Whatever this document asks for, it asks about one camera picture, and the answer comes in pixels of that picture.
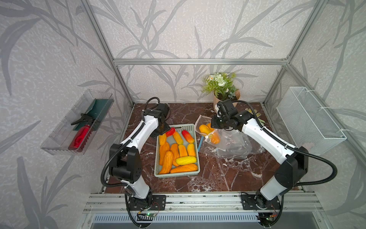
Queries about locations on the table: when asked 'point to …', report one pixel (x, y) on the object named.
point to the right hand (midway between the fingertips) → (210, 122)
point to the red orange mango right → (188, 137)
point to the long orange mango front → (187, 167)
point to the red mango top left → (170, 132)
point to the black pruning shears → (88, 119)
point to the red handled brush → (80, 138)
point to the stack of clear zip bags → (233, 144)
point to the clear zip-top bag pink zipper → (203, 119)
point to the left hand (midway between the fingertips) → (163, 132)
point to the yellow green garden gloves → (258, 114)
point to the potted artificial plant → (221, 85)
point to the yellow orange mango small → (204, 129)
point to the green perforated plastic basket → (190, 129)
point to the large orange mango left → (167, 163)
